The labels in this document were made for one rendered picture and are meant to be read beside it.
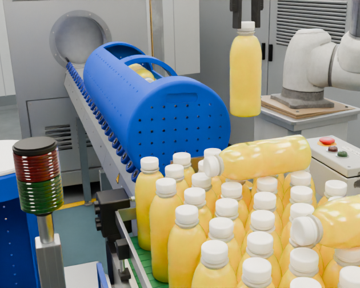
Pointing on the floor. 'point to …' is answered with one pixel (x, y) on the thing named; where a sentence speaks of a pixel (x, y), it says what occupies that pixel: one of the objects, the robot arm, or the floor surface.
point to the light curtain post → (157, 34)
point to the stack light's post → (50, 263)
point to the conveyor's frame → (114, 263)
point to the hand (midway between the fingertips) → (246, 12)
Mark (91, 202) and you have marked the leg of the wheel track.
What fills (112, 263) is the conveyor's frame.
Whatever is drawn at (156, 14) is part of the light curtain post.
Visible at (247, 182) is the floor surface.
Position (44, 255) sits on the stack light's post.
